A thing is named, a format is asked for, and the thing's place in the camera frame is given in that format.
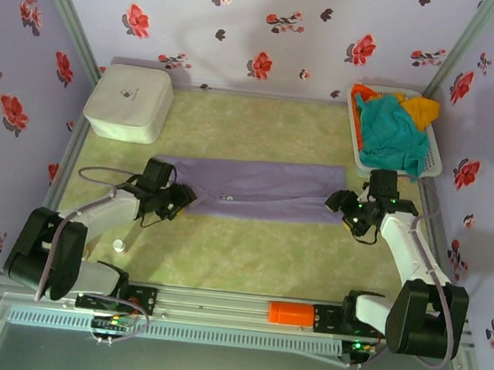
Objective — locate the purple t-shirt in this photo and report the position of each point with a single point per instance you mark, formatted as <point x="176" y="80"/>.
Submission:
<point x="264" y="187"/>

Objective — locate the orange t-shirt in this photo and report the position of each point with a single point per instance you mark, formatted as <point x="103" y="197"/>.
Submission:
<point x="361" y="91"/>

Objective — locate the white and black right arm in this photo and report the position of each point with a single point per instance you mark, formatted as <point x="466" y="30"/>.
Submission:
<point x="409" y="252"/>

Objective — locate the aluminium table side rail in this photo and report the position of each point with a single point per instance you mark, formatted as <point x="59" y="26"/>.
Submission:
<point x="437" y="242"/>
<point x="65" y="151"/>

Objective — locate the orange cylinder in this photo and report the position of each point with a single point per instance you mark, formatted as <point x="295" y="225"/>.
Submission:
<point x="290" y="314"/>

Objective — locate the yellow t-shirt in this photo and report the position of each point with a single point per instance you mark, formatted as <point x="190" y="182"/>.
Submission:
<point x="422" y="111"/>

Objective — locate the aluminium frame post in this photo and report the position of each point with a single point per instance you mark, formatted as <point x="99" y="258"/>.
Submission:
<point x="463" y="49"/>
<point x="62" y="7"/>

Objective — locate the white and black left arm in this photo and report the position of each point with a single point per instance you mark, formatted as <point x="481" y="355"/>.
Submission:
<point x="101" y="213"/>

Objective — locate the teal t-shirt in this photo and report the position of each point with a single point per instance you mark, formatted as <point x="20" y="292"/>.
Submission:
<point x="387" y="129"/>

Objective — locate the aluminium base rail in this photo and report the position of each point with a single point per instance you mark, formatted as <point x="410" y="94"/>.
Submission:
<point x="215" y="308"/>

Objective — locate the white storage box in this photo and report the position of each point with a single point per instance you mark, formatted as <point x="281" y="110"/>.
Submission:
<point x="127" y="100"/>

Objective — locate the green marbled table mat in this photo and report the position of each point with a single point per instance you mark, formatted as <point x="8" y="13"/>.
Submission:
<point x="243" y="256"/>

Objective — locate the small white cap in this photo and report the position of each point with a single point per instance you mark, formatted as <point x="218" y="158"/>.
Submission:
<point x="119" y="246"/>

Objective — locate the white plastic mesh basket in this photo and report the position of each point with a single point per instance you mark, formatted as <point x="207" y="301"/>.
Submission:
<point x="432" y="163"/>

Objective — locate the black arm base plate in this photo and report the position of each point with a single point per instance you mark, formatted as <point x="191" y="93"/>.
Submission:
<point x="144" y="300"/>
<point x="325" y="319"/>

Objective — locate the small circuit board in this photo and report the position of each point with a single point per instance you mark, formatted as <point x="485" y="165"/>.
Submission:
<point x="110" y="323"/>
<point x="358" y="347"/>

